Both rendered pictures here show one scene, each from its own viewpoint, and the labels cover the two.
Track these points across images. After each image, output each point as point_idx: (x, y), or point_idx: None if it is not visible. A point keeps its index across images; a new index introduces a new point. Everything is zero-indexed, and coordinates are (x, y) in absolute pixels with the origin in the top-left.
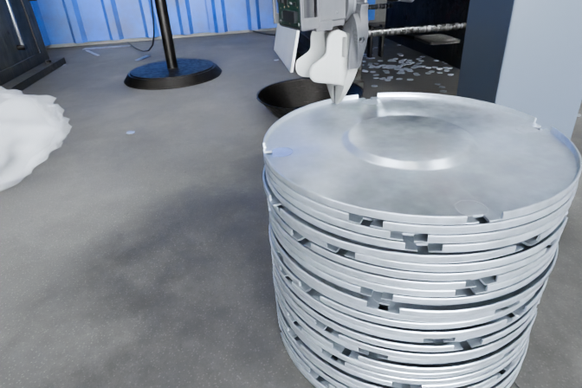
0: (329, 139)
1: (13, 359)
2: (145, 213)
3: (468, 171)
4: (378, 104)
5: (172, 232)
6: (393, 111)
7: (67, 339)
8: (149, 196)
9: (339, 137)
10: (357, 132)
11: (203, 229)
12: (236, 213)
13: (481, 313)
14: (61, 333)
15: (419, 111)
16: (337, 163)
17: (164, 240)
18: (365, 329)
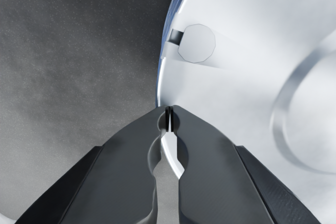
0: (282, 174)
1: (166, 198)
2: (58, 146)
3: None
4: (220, 41)
5: (92, 135)
6: (272, 43)
7: (166, 184)
8: (29, 140)
9: (286, 163)
10: (309, 155)
11: (95, 116)
12: (80, 89)
13: None
14: (160, 186)
15: None
16: (334, 191)
17: (100, 140)
18: None
